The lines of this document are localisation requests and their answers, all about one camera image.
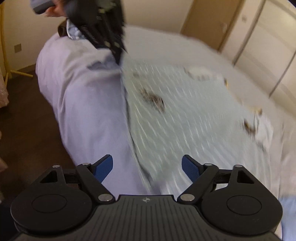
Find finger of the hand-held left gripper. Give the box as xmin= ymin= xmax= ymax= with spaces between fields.
xmin=97 ymin=32 xmax=129 ymax=65

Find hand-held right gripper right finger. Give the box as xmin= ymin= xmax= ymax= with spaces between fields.
xmin=178 ymin=155 xmax=258 ymax=204

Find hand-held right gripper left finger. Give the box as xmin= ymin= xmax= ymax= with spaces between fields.
xmin=35 ymin=155 xmax=115 ymax=204

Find light blue striped shirt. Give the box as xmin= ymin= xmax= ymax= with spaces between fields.
xmin=119 ymin=61 xmax=274 ymax=197

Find person's left hand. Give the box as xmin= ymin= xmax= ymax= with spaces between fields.
xmin=45 ymin=1 xmax=68 ymax=18

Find blue grey garment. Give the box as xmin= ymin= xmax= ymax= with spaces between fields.
xmin=66 ymin=20 xmax=86 ymax=42

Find dark brown garment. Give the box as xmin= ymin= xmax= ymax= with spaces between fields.
xmin=57 ymin=21 xmax=68 ymax=38

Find white bed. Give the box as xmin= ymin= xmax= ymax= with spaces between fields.
xmin=36 ymin=25 xmax=296 ymax=232

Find wooden door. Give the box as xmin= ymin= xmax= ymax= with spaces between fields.
xmin=180 ymin=0 xmax=245 ymax=50

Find yellow wooden coat rack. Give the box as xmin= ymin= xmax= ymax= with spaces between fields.
xmin=0 ymin=0 xmax=34 ymax=86

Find light blue cloth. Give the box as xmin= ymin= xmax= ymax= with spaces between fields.
xmin=277 ymin=197 xmax=296 ymax=241

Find pink patterned cloth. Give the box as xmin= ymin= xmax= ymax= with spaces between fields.
xmin=0 ymin=67 xmax=10 ymax=107

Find white wardrobe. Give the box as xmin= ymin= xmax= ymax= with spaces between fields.
xmin=232 ymin=0 xmax=296 ymax=98

